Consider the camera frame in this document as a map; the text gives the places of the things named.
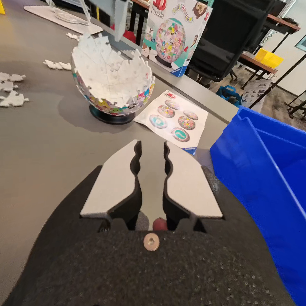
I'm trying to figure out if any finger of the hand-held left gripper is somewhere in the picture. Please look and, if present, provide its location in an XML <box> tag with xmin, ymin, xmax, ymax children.
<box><xmin>113</xmin><ymin>0</ymin><xmax>132</xmax><ymax>42</ymax></box>

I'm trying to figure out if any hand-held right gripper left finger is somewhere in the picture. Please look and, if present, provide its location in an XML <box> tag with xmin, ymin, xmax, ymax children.
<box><xmin>80</xmin><ymin>139</ymin><xmax>143</xmax><ymax>230</ymax></box>

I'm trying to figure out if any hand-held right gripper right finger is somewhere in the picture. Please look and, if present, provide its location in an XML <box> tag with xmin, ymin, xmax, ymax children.
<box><xmin>163</xmin><ymin>141</ymin><xmax>223</xmax><ymax>230</ymax></box>

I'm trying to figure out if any colourful puzzle ball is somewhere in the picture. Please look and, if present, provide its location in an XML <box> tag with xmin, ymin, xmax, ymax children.
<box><xmin>71</xmin><ymin>32</ymin><xmax>155</xmax><ymax>117</ymax></box>

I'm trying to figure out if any black round ball stand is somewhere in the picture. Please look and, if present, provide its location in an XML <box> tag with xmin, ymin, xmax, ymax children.
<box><xmin>89</xmin><ymin>104</ymin><xmax>136</xmax><ymax>125</ymax></box>

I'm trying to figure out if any colourful puzzle box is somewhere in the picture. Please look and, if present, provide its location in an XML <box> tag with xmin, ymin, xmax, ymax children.
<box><xmin>142</xmin><ymin>0</ymin><xmax>213</xmax><ymax>77</ymax></box>

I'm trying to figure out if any puzzle instruction leaflet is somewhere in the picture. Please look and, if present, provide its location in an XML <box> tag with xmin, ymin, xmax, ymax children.
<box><xmin>133</xmin><ymin>90</ymin><xmax>209</xmax><ymax>156</ymax></box>

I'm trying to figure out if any clear acrylic sign holder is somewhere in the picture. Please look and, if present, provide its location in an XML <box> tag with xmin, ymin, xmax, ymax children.
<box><xmin>45</xmin><ymin>0</ymin><xmax>92</xmax><ymax>25</ymax></box>

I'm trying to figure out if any blue plastic bin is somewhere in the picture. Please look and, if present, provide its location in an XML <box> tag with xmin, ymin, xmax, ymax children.
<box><xmin>210</xmin><ymin>106</ymin><xmax>306</xmax><ymax>306</ymax></box>

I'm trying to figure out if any blue bag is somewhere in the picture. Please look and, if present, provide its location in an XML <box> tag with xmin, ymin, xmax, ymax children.
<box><xmin>216</xmin><ymin>85</ymin><xmax>242</xmax><ymax>107</ymax></box>

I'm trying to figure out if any black office chair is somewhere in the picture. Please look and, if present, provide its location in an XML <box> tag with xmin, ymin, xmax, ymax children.
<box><xmin>185</xmin><ymin>0</ymin><xmax>275</xmax><ymax>84</ymax></box>

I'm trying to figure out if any printed paper sheet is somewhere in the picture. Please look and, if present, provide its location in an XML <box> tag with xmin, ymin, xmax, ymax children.
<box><xmin>241</xmin><ymin>79</ymin><xmax>272</xmax><ymax>113</ymax></box>

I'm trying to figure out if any wooden desk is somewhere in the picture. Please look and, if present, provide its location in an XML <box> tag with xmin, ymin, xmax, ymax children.
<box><xmin>239</xmin><ymin>51</ymin><xmax>278</xmax><ymax>90</ymax></box>

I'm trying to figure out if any black tripod stand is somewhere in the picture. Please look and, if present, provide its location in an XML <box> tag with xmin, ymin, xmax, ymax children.
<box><xmin>249</xmin><ymin>54</ymin><xmax>306</xmax><ymax>109</ymax></box>

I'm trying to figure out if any small yellow bin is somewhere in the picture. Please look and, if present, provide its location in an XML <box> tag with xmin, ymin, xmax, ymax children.
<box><xmin>254</xmin><ymin>48</ymin><xmax>284</xmax><ymax>67</ymax></box>

